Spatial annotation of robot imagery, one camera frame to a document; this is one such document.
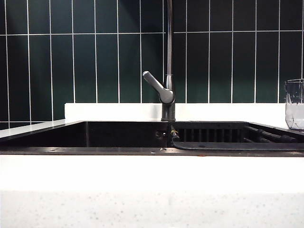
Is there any dark metal gooseneck faucet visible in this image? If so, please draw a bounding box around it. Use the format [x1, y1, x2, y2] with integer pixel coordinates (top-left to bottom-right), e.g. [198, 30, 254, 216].
[160, 0, 177, 122]

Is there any clear glass mug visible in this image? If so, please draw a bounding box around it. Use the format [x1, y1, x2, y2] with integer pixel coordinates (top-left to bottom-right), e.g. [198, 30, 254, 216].
[284, 78, 304, 131]

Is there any grey metal faucet lever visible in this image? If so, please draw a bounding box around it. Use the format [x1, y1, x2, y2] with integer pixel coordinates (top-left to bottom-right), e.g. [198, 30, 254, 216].
[142, 70, 176, 105]

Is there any black kitchen sink basin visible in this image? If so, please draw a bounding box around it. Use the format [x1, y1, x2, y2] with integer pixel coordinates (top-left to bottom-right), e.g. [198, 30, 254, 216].
[0, 120, 304, 158]

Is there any black roll-up drying rack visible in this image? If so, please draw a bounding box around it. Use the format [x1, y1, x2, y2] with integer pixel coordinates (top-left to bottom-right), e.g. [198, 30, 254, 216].
[169, 123, 304, 152]

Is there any white stone backsplash ledge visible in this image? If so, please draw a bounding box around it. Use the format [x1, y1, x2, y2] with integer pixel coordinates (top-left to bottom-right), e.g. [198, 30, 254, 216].
[64, 102, 287, 122]

